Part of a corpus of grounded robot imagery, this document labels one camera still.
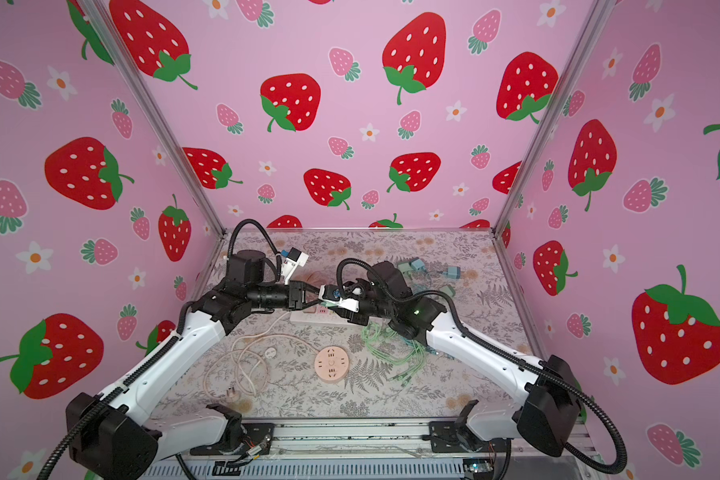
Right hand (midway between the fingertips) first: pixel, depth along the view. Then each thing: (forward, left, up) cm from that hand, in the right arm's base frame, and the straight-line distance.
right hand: (333, 292), depth 72 cm
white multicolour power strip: (+6, +9, -22) cm, 25 cm away
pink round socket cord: (-14, +28, -26) cm, 41 cm away
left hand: (-2, +1, +1) cm, 3 cm away
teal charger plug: (+29, -35, -25) cm, 52 cm away
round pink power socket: (-9, +2, -23) cm, 25 cm away
